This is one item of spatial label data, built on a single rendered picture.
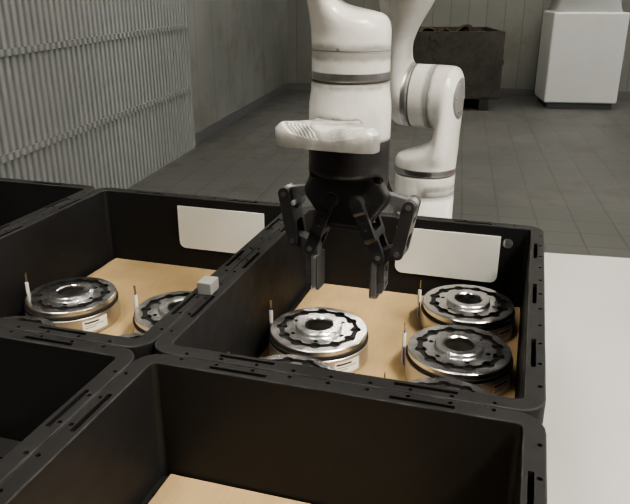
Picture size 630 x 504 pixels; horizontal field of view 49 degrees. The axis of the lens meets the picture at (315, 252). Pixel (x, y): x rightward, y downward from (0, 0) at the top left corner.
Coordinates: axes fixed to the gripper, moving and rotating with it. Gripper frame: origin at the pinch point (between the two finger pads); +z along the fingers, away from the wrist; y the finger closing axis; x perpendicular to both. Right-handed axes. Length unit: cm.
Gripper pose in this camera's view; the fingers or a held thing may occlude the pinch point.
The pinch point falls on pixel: (346, 277)
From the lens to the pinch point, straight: 68.9
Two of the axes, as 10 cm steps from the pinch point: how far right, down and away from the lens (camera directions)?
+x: -3.6, 3.3, -8.7
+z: 0.0, 9.3, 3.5
